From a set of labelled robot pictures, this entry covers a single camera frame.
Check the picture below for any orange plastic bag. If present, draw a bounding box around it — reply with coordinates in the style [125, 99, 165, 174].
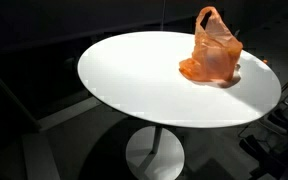
[178, 6, 244, 83]

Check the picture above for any white table pedestal base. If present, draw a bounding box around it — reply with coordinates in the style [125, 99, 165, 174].
[125, 125, 186, 180]

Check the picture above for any black metal chair frame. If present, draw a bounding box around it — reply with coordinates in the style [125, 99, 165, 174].
[238, 83, 288, 180]

